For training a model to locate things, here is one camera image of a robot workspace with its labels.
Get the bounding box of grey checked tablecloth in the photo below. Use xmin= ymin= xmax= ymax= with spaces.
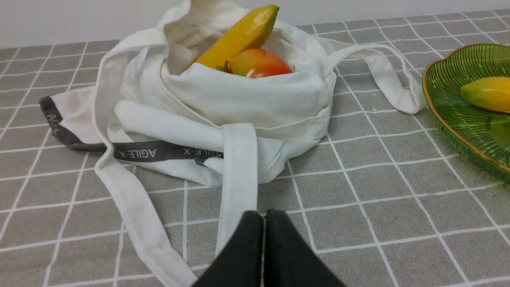
xmin=1 ymin=10 xmax=509 ymax=287

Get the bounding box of red orange mango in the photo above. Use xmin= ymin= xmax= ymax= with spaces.
xmin=222 ymin=49 xmax=293 ymax=79

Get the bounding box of yellow banana on plate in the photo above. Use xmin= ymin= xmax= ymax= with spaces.
xmin=460 ymin=77 xmax=510 ymax=113

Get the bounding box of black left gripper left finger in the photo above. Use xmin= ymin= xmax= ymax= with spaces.
xmin=193 ymin=211 xmax=264 ymax=287

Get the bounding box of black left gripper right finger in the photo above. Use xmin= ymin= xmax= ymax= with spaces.
xmin=264 ymin=209 xmax=345 ymax=287

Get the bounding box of green glass plate gold rim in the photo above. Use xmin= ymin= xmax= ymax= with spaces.
xmin=422 ymin=43 xmax=510 ymax=183

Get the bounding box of white cloth tote bag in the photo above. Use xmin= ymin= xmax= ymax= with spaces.
xmin=39 ymin=0 xmax=428 ymax=287

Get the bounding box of yellow banana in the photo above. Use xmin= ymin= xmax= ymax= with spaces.
xmin=460 ymin=77 xmax=510 ymax=113
xmin=195 ymin=5 xmax=279 ymax=69

